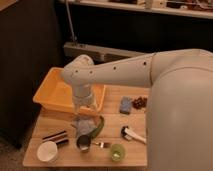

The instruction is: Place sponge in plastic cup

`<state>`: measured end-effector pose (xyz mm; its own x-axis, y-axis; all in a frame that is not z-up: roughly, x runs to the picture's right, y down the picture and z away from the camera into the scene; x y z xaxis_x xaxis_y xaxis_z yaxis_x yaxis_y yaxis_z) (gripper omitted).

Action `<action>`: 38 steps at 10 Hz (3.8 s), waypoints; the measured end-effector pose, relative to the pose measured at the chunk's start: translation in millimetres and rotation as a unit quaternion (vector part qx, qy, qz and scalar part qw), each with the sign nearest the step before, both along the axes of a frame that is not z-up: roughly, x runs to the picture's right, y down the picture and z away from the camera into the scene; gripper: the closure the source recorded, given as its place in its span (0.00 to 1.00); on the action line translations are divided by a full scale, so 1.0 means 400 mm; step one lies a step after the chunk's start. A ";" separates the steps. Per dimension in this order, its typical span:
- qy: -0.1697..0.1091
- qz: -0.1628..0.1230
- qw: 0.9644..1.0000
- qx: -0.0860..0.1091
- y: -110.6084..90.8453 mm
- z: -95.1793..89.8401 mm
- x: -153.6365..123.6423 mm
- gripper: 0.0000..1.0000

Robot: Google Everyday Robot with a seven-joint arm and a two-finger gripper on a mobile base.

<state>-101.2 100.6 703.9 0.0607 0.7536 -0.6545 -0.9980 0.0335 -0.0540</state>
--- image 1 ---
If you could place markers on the black striped bar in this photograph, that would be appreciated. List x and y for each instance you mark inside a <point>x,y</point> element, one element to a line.
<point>52,137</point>
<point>61,142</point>

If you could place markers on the orange plastic bin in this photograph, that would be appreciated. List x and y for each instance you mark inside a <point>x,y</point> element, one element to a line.
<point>55,94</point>

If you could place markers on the grey crumpled cloth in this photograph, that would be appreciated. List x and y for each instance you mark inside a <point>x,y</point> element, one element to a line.
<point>83,125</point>

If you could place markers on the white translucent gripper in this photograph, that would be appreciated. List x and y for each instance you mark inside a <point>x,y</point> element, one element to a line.
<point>83,96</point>

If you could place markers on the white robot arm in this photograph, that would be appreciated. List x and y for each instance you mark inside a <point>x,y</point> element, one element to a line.
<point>179,114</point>

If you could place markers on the grey metal rail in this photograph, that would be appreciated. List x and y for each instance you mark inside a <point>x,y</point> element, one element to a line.
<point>98,53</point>

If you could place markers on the blue sponge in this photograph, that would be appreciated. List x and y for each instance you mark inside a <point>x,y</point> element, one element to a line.
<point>125,105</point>

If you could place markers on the green plastic cup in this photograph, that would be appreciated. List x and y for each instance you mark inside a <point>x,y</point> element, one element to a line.
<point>117,152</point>

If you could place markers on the metal measuring cup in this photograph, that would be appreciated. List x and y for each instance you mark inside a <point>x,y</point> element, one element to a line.
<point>84,142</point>

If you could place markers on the dark red grape bunch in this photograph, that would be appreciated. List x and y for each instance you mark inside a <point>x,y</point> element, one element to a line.
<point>139,103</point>

